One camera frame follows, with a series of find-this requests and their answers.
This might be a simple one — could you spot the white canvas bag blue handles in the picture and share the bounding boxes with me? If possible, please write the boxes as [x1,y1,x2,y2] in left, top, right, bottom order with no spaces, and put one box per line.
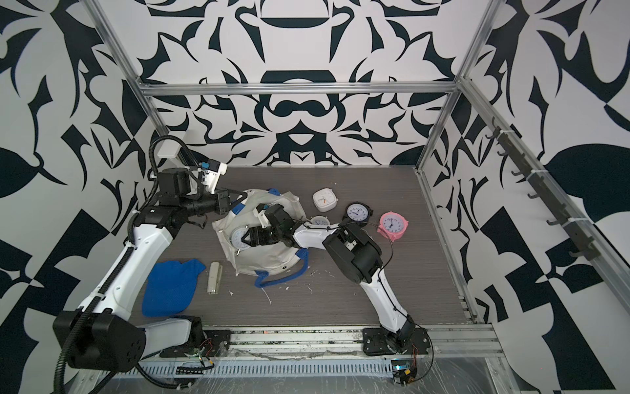
[212,189,308,289]

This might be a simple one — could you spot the blue cloth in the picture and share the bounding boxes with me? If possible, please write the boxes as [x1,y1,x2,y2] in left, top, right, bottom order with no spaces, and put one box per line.
[141,259,206,318]

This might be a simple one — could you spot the pink alarm clock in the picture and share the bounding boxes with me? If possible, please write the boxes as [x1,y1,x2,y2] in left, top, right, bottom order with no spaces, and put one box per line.
[377,211,409,241]

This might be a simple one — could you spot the grey wall hook rail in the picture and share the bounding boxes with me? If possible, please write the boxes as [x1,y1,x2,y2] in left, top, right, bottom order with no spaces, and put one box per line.
[487,118,601,261]

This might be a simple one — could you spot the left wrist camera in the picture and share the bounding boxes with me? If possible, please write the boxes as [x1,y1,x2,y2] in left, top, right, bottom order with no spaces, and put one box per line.
[200,159,227,195]

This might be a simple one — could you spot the black round alarm clock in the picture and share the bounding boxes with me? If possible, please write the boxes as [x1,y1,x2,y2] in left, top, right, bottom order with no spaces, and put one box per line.
[343,201,373,228]

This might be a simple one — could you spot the small white alarm clock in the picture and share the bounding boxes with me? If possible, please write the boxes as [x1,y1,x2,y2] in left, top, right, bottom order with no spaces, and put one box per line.
[231,226,250,251]

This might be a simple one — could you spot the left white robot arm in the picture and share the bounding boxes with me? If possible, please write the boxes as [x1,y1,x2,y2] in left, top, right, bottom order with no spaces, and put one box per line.
[52,160,247,393]

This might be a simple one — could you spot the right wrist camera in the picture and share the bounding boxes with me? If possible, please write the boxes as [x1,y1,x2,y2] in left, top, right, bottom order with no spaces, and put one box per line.
[254,204,271,228]

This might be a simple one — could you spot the white desk lamp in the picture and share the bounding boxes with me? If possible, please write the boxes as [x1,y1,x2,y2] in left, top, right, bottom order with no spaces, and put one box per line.
[154,139,182,161]

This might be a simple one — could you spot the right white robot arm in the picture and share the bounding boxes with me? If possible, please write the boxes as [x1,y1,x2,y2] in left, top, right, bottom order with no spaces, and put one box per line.
[234,205,417,353]

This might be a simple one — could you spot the white blue-faced alarm clock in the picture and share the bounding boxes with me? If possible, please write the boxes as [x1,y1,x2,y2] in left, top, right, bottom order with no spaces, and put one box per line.
[310,215,331,227]

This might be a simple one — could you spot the white slotted cable duct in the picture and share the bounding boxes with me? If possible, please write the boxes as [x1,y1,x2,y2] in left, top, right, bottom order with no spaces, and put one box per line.
[97,358,395,379]

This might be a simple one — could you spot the small beige stapler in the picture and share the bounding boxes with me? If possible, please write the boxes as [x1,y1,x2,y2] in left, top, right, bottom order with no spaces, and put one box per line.
[207,261,222,295]

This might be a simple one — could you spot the white square alarm clock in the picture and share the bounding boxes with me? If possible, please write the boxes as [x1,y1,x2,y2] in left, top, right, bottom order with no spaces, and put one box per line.
[313,187,339,213]

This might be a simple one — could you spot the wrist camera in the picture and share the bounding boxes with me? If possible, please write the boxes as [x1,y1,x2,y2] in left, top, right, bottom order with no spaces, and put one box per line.
[254,204,271,228]
[200,159,227,195]

